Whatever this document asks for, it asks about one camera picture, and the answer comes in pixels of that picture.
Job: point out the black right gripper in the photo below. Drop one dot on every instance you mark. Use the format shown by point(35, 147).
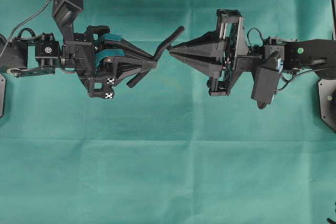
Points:
point(228, 40)

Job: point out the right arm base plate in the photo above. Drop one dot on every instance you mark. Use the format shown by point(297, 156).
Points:
point(326, 90)

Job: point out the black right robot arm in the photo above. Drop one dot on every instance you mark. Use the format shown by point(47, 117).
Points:
point(317, 55)

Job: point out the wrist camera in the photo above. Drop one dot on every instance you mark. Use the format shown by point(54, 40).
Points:
point(64, 13)
point(266, 80)

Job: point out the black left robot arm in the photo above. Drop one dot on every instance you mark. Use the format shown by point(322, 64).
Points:
point(37, 55)

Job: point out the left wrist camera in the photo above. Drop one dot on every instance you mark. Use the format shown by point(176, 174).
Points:
point(64, 13)

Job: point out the green table cloth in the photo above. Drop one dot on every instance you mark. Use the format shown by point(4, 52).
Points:
point(166, 151)

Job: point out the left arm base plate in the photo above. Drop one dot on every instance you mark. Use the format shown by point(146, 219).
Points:
point(2, 94)

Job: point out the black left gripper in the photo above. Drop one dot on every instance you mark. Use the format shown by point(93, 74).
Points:
point(105, 62)

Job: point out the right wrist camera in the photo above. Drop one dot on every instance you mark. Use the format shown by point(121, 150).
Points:
point(266, 80)

